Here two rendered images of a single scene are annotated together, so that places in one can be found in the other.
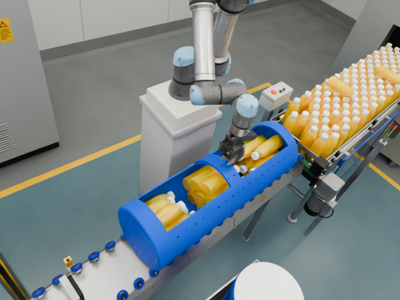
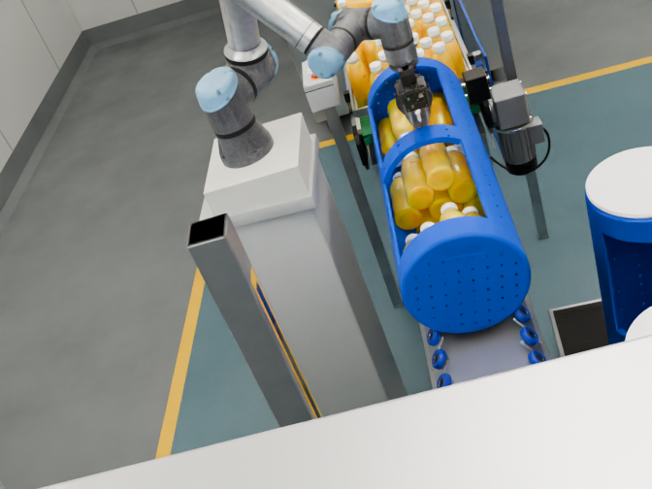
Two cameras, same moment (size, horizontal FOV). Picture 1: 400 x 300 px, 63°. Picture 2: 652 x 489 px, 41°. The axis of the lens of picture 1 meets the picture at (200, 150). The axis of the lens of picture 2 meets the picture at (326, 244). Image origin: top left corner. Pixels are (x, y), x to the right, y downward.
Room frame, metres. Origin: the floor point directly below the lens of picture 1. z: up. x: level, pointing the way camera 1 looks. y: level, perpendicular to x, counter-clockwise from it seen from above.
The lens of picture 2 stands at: (-0.58, 1.03, 2.35)
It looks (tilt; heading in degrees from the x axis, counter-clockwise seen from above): 35 degrees down; 332
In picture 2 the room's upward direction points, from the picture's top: 22 degrees counter-clockwise
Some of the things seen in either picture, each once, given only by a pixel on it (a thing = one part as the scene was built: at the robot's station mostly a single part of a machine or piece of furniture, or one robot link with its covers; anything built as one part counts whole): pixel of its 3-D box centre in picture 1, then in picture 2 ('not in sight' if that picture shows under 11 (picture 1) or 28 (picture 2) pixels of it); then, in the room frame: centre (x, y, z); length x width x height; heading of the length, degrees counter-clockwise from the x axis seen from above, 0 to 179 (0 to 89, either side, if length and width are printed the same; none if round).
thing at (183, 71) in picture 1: (187, 63); (224, 98); (1.34, 0.15, 1.40); 0.13 x 0.12 x 0.14; 111
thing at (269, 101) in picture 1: (275, 96); (320, 82); (1.75, -0.39, 1.05); 0.20 x 0.10 x 0.10; 142
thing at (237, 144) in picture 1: (233, 142); (409, 82); (0.93, -0.12, 1.37); 0.09 x 0.08 x 0.12; 143
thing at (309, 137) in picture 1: (307, 140); not in sight; (1.47, -0.61, 0.99); 0.07 x 0.07 x 0.19
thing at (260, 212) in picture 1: (256, 217); not in sight; (1.31, -0.51, 0.31); 0.06 x 0.06 x 0.63; 52
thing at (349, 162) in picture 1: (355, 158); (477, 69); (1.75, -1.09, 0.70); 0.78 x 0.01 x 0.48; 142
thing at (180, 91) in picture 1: (183, 83); (241, 136); (1.34, 0.16, 1.29); 0.15 x 0.15 x 0.10
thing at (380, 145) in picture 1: (338, 195); (521, 125); (1.49, -1.01, 0.55); 0.04 x 0.04 x 1.10; 52
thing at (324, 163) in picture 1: (318, 166); (475, 87); (1.32, -0.68, 0.95); 0.10 x 0.07 x 0.10; 52
